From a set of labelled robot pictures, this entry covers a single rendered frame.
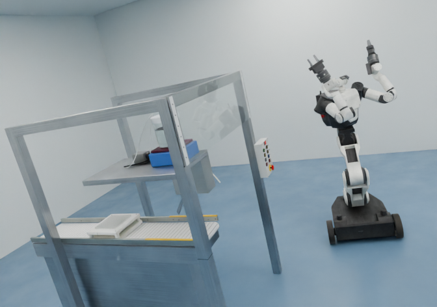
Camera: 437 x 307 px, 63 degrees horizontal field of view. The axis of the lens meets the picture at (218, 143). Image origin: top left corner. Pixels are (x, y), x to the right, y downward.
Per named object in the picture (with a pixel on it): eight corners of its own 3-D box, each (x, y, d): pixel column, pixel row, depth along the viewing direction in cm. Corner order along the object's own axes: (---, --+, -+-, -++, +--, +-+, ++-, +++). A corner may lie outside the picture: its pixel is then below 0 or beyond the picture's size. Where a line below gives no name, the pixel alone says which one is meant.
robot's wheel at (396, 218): (391, 229, 308) (389, 209, 302) (398, 229, 306) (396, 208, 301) (398, 243, 289) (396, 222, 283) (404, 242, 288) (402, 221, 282)
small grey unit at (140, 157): (155, 159, 212) (152, 149, 211) (148, 163, 206) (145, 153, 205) (140, 160, 217) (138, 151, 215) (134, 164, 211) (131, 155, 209)
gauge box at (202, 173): (216, 185, 212) (208, 154, 207) (208, 193, 203) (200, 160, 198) (184, 187, 221) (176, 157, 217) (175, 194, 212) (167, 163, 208)
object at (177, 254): (219, 236, 218) (216, 221, 216) (199, 264, 193) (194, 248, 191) (67, 235, 274) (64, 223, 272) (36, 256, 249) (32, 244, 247)
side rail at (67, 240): (199, 244, 191) (198, 239, 190) (198, 246, 190) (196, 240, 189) (33, 240, 248) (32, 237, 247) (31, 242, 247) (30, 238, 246)
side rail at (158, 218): (218, 219, 215) (217, 214, 214) (217, 221, 213) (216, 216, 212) (63, 222, 272) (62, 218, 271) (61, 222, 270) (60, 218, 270)
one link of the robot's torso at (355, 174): (346, 188, 298) (336, 141, 322) (368, 186, 294) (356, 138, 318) (345, 181, 286) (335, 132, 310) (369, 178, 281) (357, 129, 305)
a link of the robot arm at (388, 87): (384, 77, 293) (398, 96, 289) (387, 76, 300) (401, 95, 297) (373, 84, 299) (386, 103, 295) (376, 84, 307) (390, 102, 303)
